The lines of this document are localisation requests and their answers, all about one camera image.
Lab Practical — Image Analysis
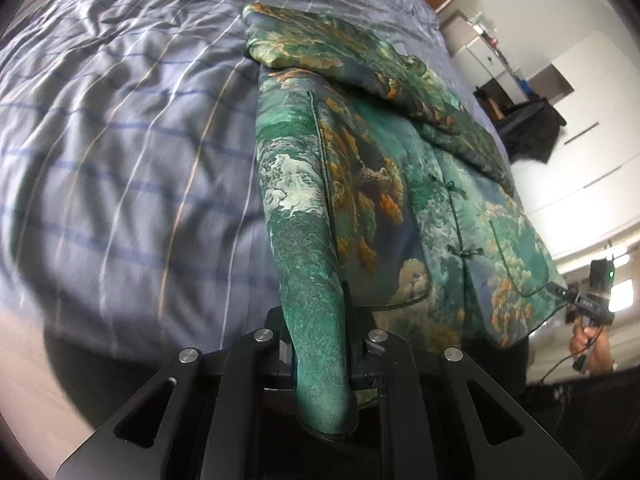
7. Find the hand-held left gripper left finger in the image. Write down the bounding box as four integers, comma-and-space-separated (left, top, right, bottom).
55, 306, 301, 480

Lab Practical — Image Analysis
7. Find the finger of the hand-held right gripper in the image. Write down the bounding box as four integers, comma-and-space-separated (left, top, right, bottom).
546, 282, 577, 304

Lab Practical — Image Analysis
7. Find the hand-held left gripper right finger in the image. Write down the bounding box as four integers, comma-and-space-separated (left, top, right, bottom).
342, 280, 586, 480

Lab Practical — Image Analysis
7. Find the green landscape print jacket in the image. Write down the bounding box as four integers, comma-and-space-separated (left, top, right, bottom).
241, 2, 568, 436

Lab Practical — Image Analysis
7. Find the person's right hand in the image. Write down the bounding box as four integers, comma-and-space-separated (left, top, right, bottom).
570, 324, 613, 375

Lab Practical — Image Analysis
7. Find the black jacket on chair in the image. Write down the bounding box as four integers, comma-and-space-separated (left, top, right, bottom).
472, 85, 568, 163

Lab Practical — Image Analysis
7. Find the white wardrobe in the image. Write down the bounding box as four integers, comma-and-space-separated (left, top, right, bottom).
510, 30, 640, 261

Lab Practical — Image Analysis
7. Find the blue striped bed blanket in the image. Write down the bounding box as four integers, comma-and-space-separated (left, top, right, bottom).
0, 0, 468, 376

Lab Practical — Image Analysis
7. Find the white desk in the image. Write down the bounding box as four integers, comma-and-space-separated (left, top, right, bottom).
442, 10, 531, 106

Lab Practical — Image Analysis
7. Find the black cable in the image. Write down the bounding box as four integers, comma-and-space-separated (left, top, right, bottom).
525, 354, 588, 387

